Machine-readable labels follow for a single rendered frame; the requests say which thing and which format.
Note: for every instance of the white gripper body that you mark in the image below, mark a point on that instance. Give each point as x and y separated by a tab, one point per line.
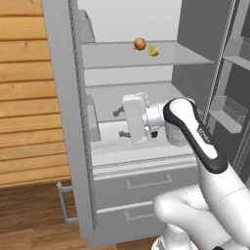
136	117

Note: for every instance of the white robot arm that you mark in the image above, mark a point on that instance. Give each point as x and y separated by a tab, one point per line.
208	182

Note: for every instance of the grey fridge door bin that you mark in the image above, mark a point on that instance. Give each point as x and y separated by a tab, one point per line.
228	112
92	120
239	49
85	27

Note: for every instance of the glass fridge shelf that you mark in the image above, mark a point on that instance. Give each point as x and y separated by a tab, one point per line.
123	57

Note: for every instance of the yellow lemon wedge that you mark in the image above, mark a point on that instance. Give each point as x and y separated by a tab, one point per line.
153	51

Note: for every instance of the grey fridge body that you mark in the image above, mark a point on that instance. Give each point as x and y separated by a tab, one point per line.
130	19

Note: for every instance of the grey fridge door with shelves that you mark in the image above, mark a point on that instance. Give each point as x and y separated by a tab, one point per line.
234	84

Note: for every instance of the large grey freezer drawer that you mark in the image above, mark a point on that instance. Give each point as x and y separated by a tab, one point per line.
110	192

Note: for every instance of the brown onion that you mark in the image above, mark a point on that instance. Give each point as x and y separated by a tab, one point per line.
139	44

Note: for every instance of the small grey freezer drawer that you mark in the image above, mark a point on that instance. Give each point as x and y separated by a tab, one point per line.
110	228

